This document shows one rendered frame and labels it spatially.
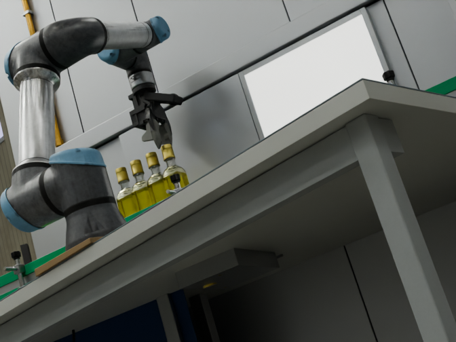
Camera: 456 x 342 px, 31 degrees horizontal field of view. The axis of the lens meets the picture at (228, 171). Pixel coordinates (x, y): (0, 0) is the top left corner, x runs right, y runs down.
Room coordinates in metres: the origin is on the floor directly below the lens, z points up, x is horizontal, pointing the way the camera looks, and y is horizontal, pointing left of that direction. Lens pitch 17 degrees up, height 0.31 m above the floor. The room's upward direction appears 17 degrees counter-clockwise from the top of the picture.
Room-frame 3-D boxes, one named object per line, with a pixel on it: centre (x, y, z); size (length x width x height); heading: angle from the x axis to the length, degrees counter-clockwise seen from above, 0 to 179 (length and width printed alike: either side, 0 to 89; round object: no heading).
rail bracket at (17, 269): (2.36, 0.70, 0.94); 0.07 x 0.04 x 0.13; 155
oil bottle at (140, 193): (2.35, 0.26, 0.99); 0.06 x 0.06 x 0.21; 65
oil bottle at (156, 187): (2.33, 0.21, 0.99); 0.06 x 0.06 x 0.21; 65
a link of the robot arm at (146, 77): (2.31, 0.17, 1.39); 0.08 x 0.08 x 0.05
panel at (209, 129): (2.33, -0.11, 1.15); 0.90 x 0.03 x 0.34; 65
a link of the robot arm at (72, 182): (1.73, 0.32, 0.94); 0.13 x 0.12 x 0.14; 64
